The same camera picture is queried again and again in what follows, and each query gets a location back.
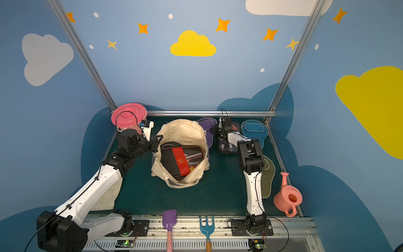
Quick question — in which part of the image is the purple paddle case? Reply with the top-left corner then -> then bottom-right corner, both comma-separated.
197,117 -> 217,148

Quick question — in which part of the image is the blue paddle case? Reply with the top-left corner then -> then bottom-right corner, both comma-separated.
241,120 -> 268,149

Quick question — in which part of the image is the beige canvas tote bag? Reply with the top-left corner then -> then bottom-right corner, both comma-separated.
151,119 -> 209,189

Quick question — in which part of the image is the black red ping pong case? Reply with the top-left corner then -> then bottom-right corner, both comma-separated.
160,142 -> 205,180

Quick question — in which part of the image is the olive green paddle case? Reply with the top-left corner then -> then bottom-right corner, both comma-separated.
261,155 -> 276,198

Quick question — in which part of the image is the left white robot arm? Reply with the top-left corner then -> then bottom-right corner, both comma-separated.
34,129 -> 163,252

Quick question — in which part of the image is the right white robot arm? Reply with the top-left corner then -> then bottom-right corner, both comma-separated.
211,115 -> 268,235

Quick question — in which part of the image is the pink bucket with lid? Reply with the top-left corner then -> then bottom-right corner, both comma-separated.
111,103 -> 147,135

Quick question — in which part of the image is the beige work glove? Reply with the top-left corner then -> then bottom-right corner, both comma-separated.
90,178 -> 123,212

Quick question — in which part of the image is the purple toy shovel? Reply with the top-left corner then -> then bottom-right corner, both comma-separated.
162,210 -> 177,252

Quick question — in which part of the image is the pink watering can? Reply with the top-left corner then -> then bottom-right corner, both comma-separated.
273,172 -> 303,217

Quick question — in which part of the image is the teal toy garden fork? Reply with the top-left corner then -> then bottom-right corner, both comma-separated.
199,216 -> 215,252

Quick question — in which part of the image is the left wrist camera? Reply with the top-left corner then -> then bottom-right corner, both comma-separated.
140,120 -> 154,141

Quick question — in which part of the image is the aluminium back frame rail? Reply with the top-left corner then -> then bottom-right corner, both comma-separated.
147,110 -> 276,118

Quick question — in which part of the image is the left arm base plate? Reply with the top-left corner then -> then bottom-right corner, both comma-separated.
106,219 -> 150,237

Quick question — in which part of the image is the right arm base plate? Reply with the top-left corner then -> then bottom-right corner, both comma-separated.
227,218 -> 274,236

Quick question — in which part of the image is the aluminium front rail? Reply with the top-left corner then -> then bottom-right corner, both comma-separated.
82,215 -> 324,252

